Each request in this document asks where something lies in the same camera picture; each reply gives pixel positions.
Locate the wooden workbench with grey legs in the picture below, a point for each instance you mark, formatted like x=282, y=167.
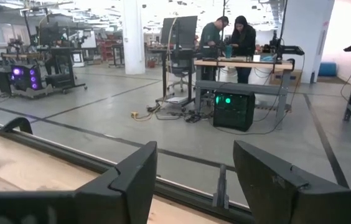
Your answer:
x=241, y=64

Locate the black overhead bench frame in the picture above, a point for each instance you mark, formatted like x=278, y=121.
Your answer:
x=283, y=25

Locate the purple-lit computer tower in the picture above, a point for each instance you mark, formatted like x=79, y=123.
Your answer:
x=26, y=77

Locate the small white cup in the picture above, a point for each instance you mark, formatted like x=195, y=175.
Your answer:
x=256, y=58

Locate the black distant robot arm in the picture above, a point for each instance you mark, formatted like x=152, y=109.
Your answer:
x=287, y=49

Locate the person in dark green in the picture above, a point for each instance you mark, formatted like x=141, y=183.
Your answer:
x=209, y=35

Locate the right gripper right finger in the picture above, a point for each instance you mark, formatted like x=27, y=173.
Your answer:
x=265, y=186

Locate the cardboard box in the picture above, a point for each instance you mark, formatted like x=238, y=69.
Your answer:
x=293, y=77

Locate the black monitor on stand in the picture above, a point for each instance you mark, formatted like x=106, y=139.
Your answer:
x=185, y=31

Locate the black monitor stand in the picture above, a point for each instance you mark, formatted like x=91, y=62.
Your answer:
x=165, y=77

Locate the blue cushion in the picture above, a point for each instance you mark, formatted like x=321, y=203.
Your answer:
x=327, y=69

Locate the light wooden table top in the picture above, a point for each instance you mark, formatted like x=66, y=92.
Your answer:
x=69, y=154

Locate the red storage rack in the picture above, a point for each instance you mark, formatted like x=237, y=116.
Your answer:
x=107, y=49

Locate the grey frame bracket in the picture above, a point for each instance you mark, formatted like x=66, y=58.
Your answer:
x=222, y=186

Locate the teal cup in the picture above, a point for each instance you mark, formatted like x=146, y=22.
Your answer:
x=228, y=52

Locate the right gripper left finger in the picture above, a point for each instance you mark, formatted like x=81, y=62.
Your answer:
x=132, y=186

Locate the grey office chair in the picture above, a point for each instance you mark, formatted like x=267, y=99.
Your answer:
x=178, y=70

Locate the green-lit computer tower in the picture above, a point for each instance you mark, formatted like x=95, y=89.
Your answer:
x=234, y=112

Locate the black arched frame clamp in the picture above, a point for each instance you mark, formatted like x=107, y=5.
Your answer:
x=23, y=119

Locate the white round pillar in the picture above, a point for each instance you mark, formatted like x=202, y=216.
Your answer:
x=133, y=37

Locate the dark monitor on cart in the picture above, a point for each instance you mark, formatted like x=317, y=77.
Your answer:
x=49, y=35

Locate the black wheeled workstation cart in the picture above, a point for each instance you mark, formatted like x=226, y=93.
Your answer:
x=60, y=81

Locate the person in black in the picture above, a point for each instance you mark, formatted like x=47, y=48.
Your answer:
x=244, y=39

